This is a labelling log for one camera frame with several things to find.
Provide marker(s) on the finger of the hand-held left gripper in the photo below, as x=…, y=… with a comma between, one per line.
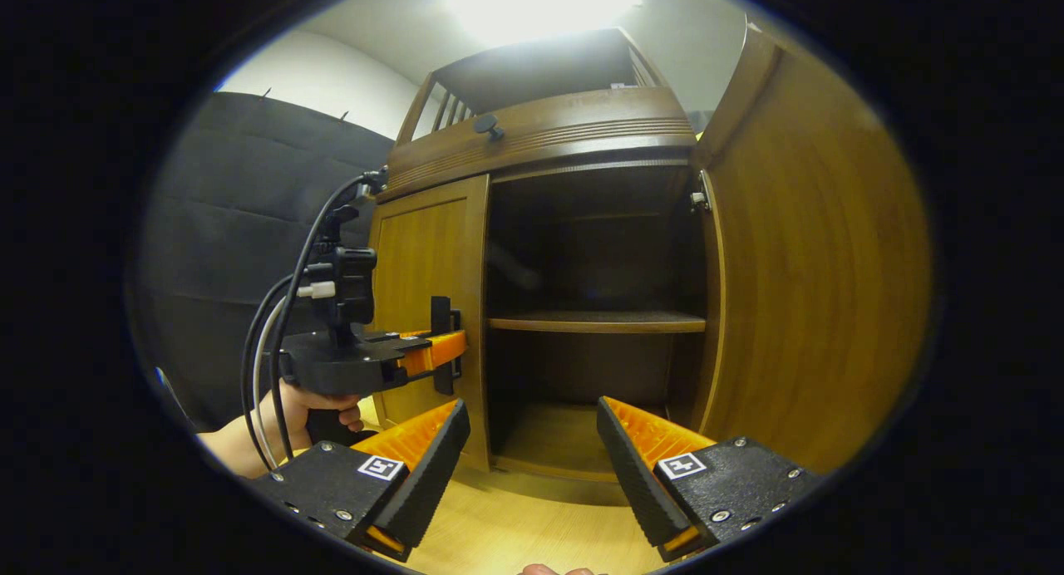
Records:
x=436, y=352

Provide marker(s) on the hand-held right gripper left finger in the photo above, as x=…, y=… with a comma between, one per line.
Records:
x=436, y=467

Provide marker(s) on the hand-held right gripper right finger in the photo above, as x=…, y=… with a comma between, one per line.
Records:
x=632, y=467

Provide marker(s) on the wooden shoe cabinet door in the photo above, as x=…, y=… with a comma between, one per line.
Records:
x=420, y=259
x=823, y=267

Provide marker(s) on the wooden double-door shoe cabinet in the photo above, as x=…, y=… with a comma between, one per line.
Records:
x=540, y=135

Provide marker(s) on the wooden cabinet shelf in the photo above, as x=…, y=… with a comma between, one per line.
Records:
x=598, y=321

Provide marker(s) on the wooden cabinet drawer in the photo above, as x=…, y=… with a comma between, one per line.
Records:
x=565, y=130

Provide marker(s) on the metal door hinge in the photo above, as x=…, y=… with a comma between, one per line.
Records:
x=701, y=197

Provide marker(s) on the black backdrop cloth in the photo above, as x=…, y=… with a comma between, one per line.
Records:
x=233, y=193

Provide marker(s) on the black round drawer knob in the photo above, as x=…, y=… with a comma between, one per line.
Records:
x=487, y=126

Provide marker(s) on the large ceiling light panel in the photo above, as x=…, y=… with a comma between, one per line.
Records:
x=540, y=6

